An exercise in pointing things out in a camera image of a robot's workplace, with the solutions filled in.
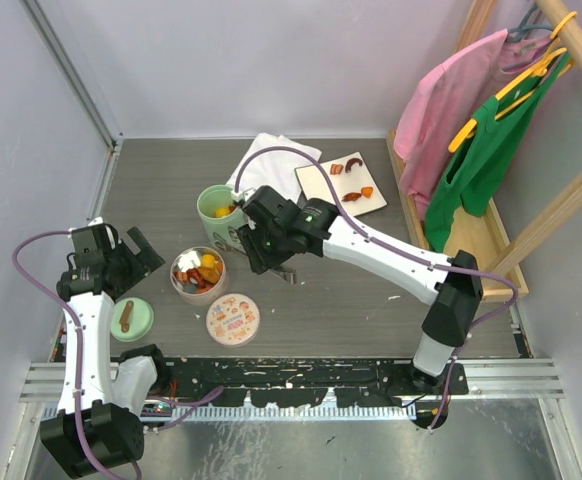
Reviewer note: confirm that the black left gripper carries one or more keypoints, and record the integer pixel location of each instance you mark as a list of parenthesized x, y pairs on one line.
[(143, 263)]

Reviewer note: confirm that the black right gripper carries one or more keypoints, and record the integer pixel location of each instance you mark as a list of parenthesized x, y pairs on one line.
[(257, 257)]

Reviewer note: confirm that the round silver tin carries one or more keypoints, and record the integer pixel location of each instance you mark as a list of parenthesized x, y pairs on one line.
[(187, 292)]

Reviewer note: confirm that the red drumstick food piece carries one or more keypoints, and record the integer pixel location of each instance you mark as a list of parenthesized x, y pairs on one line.
[(191, 277)]

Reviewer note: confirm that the orange crinkled food piece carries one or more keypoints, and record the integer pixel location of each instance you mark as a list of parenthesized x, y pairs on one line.
[(211, 273)]

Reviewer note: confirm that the yellow corn cob piece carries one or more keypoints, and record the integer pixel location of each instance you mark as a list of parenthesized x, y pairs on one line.
[(208, 261)]

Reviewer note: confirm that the tall green canister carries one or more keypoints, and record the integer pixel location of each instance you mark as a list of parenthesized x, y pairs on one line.
[(218, 230)]

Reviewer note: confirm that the orange roasted food piece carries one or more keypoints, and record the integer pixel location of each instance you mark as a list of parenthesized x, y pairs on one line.
[(205, 289)]

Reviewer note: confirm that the brown glazed food piece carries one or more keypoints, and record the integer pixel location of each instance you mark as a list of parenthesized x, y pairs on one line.
[(352, 196)]

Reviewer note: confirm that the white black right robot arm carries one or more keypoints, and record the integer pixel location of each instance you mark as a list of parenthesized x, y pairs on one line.
[(444, 284)]

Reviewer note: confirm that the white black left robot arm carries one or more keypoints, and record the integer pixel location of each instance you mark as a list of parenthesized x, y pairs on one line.
[(97, 426)]

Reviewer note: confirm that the green canister lid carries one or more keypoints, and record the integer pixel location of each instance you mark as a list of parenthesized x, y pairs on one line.
[(132, 319)]

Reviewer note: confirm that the round bakery tin lid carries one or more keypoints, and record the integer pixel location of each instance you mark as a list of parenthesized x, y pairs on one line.
[(233, 320)]

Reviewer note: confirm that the white folded cloth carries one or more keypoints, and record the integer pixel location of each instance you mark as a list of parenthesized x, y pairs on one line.
[(276, 168)]

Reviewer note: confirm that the bacon slice piece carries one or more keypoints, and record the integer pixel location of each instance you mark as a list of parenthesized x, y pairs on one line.
[(336, 169)]

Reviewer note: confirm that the white square plate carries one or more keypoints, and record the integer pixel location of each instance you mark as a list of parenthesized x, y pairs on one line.
[(313, 185)]

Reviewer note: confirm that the small orange carrot piece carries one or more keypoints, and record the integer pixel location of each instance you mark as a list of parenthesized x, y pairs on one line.
[(367, 191)]

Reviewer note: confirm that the curved dark sausage piece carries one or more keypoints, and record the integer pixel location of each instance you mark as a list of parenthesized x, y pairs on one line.
[(355, 161)]

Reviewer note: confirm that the green shirt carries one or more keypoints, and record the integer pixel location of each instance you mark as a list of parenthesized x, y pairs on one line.
[(478, 167)]

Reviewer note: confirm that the wooden clothes rack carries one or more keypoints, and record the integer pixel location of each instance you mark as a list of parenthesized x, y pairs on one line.
[(424, 33)]

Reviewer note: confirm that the pink shirt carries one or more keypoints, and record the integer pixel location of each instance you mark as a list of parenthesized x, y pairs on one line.
[(445, 99)]

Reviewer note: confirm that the grey hanger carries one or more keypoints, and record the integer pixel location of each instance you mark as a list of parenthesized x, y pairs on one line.
[(523, 35)]

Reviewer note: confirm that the yellow hanger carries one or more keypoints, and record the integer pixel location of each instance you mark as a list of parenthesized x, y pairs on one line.
[(538, 69)]

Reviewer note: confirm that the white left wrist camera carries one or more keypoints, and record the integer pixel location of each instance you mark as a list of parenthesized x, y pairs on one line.
[(93, 222)]

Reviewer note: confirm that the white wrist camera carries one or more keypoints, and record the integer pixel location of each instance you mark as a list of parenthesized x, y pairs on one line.
[(93, 222), (240, 200)]

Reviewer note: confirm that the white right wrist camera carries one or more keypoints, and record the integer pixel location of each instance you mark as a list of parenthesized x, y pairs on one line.
[(240, 200)]

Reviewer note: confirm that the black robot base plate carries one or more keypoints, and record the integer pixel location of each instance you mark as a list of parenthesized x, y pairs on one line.
[(295, 382)]

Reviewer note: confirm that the aluminium rail frame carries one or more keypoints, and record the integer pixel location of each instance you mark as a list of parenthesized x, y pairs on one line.
[(524, 378)]

